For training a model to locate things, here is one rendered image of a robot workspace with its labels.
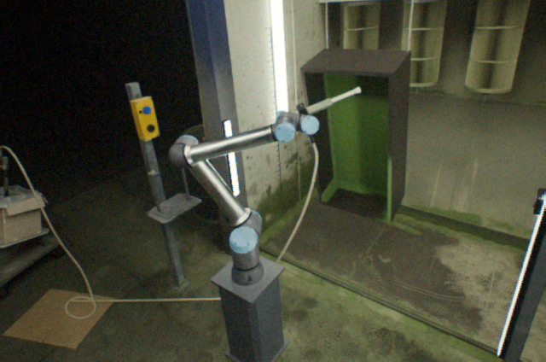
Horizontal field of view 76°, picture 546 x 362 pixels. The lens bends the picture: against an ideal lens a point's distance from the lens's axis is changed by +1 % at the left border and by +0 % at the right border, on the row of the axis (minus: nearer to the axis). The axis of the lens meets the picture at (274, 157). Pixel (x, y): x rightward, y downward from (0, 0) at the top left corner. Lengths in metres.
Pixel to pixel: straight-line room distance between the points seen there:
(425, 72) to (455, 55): 0.40
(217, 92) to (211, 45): 0.31
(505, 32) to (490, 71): 0.29
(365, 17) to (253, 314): 2.61
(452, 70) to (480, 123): 0.54
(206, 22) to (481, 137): 2.53
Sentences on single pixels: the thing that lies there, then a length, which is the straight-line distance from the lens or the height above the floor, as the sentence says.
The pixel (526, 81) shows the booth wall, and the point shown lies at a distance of 3.63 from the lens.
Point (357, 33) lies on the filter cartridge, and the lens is 3.50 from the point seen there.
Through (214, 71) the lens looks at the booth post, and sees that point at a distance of 2.46.
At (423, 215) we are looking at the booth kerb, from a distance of 3.58.
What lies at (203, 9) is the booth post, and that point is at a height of 2.02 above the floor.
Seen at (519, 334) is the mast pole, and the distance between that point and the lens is 1.85.
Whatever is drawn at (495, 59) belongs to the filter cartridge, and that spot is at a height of 1.52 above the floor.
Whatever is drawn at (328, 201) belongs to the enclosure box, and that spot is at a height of 0.47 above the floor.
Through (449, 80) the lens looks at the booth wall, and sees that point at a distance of 3.69.
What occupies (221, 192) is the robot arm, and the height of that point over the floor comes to 1.10.
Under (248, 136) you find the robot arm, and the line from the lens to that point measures 1.65.
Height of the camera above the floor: 2.07
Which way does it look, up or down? 25 degrees down
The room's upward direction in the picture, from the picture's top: 4 degrees counter-clockwise
